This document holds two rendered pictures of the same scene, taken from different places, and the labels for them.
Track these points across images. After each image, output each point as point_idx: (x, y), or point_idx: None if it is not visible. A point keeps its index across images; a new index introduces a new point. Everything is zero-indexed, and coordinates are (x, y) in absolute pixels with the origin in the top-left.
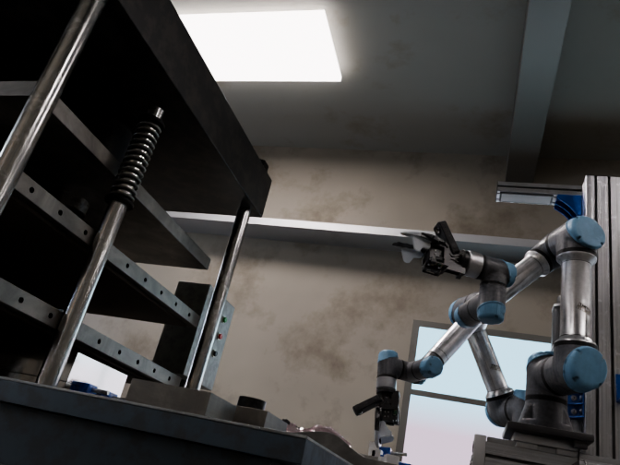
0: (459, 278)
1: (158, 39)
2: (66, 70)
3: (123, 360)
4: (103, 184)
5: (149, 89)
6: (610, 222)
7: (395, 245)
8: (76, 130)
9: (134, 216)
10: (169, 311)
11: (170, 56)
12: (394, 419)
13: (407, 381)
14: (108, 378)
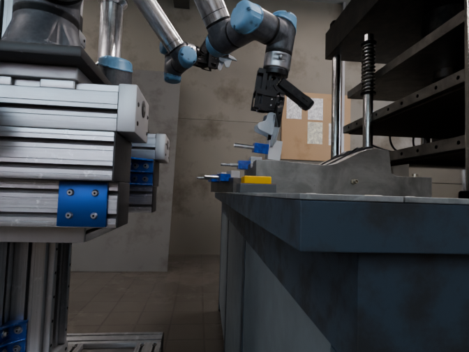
0: (195, 64)
1: (340, 34)
2: (331, 92)
3: (405, 156)
4: (395, 77)
5: (369, 30)
6: None
7: (234, 60)
8: (358, 89)
9: (421, 61)
10: (446, 92)
11: (346, 27)
12: (253, 110)
13: (257, 38)
14: (396, 172)
